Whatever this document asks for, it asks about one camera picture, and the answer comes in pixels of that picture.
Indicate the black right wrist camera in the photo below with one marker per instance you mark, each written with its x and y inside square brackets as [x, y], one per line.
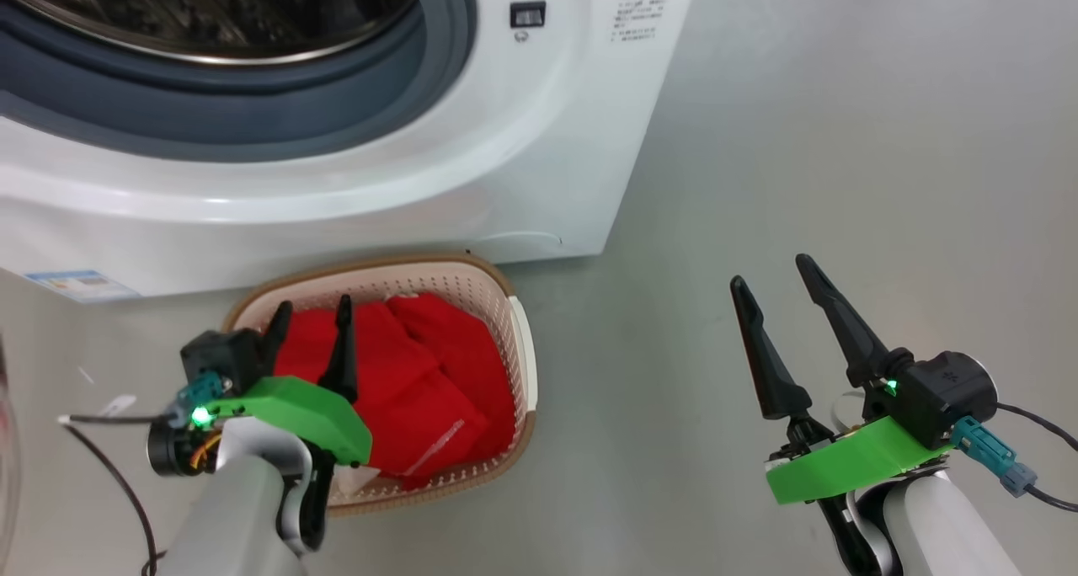
[947, 391]

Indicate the cream perforated basket brown rim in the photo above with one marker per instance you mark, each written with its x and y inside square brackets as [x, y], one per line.
[497, 306]

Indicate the black door latch socket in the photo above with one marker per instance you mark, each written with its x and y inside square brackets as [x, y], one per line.
[527, 14]

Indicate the round drain filter cover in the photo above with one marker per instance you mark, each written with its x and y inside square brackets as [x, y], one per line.
[522, 241]

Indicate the white front-load washing machine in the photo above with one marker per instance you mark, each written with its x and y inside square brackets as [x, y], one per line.
[522, 155]

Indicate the stainless steel washing machine drum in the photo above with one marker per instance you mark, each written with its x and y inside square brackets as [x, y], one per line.
[210, 12]

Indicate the blue energy label sticker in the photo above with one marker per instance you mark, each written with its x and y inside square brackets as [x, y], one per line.
[80, 285]

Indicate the red garment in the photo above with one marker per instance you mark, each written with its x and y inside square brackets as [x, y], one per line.
[438, 374]

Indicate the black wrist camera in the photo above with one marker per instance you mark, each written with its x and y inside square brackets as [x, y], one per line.
[223, 357]
[947, 391]

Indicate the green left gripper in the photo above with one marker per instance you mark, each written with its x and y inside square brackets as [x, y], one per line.
[312, 416]

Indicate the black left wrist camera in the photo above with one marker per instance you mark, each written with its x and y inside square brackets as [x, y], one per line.
[223, 357]

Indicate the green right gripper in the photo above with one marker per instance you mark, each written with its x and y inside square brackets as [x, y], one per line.
[851, 466]

